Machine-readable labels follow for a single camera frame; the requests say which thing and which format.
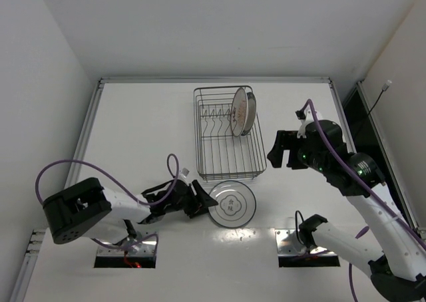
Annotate white plate thin green rim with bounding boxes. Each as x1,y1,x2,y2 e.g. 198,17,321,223
209,180,257,229

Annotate orange sunburst plate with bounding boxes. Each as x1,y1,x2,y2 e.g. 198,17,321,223
230,87,248,137

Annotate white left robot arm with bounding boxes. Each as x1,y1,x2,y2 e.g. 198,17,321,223
42,178,218,245

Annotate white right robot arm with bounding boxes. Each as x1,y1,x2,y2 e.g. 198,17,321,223
267,120,425,301

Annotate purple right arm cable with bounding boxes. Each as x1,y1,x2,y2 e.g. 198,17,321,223
304,98,426,302

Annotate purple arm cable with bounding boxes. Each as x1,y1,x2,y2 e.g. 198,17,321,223
35,154,180,249
304,98,426,302

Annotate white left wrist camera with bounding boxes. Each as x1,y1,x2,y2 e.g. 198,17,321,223
178,168,190,184

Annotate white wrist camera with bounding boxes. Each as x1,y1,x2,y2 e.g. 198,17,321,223
296,107,314,138
178,168,190,184

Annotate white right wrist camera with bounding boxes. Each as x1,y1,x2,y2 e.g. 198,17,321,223
296,107,314,138

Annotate grey wire dish rack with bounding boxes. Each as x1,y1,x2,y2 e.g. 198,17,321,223
194,85,267,182

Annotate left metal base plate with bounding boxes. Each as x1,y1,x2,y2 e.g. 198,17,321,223
94,231,159,258

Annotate metal base plate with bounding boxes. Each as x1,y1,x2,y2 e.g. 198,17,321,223
274,229,336,257
94,231,159,258

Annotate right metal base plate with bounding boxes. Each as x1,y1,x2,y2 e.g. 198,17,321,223
274,229,336,257

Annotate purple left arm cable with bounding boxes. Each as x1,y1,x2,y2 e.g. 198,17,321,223
35,154,180,249

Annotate black wall cable with plug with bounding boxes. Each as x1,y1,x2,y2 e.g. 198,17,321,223
365,80,393,116

